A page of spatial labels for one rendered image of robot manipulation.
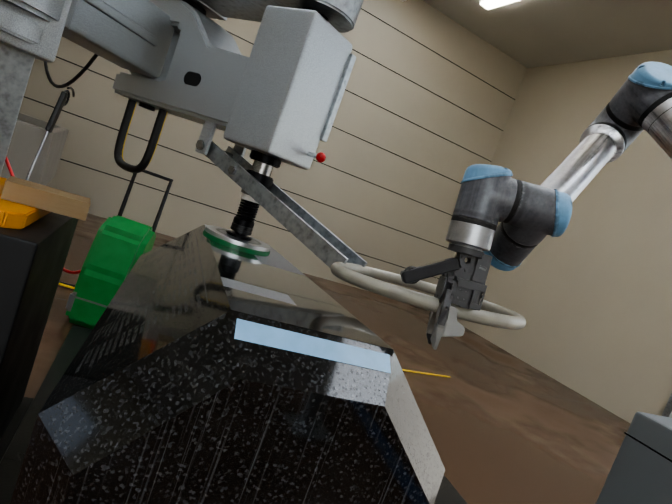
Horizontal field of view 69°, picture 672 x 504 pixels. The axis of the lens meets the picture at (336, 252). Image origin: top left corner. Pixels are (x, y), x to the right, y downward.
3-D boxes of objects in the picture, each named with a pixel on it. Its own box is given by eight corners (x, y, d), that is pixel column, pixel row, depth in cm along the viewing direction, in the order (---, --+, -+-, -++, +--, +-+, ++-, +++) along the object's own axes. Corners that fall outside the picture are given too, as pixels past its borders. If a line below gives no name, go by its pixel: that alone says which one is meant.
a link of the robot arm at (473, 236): (456, 219, 95) (446, 220, 104) (449, 243, 95) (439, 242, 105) (501, 231, 95) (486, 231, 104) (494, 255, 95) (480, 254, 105)
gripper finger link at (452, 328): (461, 356, 95) (471, 310, 96) (431, 348, 95) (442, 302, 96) (456, 355, 98) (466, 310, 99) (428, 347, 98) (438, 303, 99)
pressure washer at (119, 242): (81, 303, 289) (126, 162, 281) (140, 321, 293) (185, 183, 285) (51, 318, 254) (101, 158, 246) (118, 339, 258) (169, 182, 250)
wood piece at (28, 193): (0, 198, 125) (5, 180, 124) (6, 193, 133) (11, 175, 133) (85, 221, 135) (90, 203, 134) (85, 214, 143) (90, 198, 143)
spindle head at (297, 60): (185, 135, 159) (229, -1, 155) (232, 153, 178) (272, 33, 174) (264, 162, 140) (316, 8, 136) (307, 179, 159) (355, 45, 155)
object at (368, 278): (290, 264, 115) (293, 252, 115) (381, 277, 157) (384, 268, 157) (496, 336, 89) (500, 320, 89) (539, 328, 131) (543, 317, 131)
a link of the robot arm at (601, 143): (592, 125, 147) (467, 253, 115) (618, 92, 136) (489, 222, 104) (626, 148, 144) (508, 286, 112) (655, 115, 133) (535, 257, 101)
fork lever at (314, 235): (189, 145, 159) (196, 132, 158) (231, 161, 176) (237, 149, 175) (329, 273, 127) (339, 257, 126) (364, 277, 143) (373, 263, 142)
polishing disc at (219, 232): (228, 231, 171) (229, 227, 171) (280, 252, 164) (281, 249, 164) (191, 226, 151) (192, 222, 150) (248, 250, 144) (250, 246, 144)
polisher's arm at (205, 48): (101, 117, 186) (140, -11, 181) (151, 135, 206) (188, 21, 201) (232, 164, 148) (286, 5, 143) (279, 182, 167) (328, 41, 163)
